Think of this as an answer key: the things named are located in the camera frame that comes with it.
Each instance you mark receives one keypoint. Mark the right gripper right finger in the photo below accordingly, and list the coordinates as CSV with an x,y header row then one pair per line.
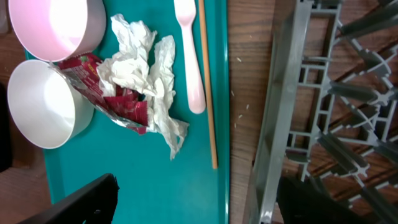
x,y
299,204

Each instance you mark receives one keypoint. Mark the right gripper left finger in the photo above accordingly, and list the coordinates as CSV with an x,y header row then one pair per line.
x,y
96,202

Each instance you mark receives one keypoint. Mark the silver red snack wrapper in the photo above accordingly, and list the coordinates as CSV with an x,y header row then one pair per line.
x,y
126,108

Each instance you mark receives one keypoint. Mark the white bowl with rice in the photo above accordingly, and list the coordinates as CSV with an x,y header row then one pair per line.
x,y
46,109

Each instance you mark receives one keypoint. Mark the white tissue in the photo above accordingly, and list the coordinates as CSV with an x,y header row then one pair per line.
x,y
146,67

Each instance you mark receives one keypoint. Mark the white bowl with few peanuts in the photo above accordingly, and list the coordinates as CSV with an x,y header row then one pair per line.
x,y
53,30

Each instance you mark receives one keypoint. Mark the grey dishwasher rack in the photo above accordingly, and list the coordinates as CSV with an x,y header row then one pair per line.
x,y
325,92

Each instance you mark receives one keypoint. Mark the teal serving tray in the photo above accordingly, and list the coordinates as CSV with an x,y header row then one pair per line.
x,y
153,187

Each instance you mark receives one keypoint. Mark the wooden chopstick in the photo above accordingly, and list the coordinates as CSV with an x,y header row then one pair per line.
x,y
206,69

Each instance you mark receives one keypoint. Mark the white plastic fork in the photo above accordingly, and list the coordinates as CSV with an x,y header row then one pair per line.
x,y
185,12

